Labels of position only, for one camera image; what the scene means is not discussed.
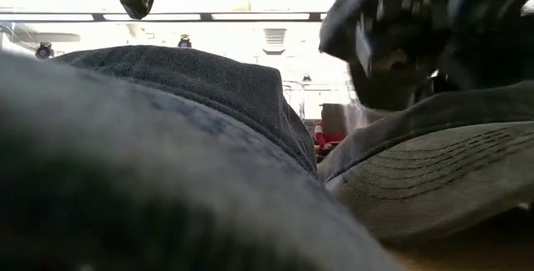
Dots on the black ceiling spotlight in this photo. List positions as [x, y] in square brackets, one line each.
[43, 51]
[184, 41]

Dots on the dark olive cap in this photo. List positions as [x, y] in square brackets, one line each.
[338, 21]

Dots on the person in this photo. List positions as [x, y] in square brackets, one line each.
[329, 138]

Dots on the ceiling air vent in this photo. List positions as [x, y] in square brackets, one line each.
[274, 39]

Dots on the blue denim cap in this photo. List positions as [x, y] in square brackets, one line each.
[167, 158]

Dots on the black olive cap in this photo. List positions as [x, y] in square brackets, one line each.
[438, 171]

